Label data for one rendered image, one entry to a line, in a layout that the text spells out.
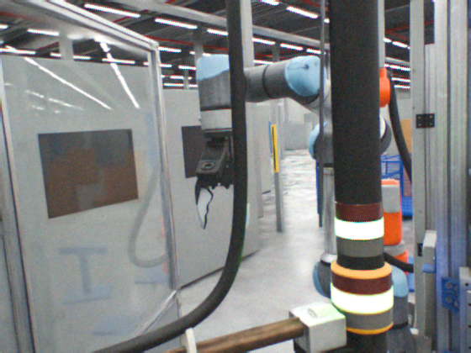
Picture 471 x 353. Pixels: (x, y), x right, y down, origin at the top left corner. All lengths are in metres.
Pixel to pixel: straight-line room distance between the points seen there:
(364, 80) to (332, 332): 0.17
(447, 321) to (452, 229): 0.27
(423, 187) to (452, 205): 0.87
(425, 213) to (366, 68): 1.92
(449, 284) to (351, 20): 1.12
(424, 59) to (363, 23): 1.88
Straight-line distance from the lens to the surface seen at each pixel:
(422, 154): 2.14
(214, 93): 0.83
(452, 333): 1.44
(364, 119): 0.29
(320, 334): 0.30
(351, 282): 0.31
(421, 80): 2.13
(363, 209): 0.30
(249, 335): 0.29
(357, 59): 0.29
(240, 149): 0.26
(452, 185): 1.29
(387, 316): 0.33
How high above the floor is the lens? 1.69
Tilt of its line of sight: 7 degrees down
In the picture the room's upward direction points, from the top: 4 degrees counter-clockwise
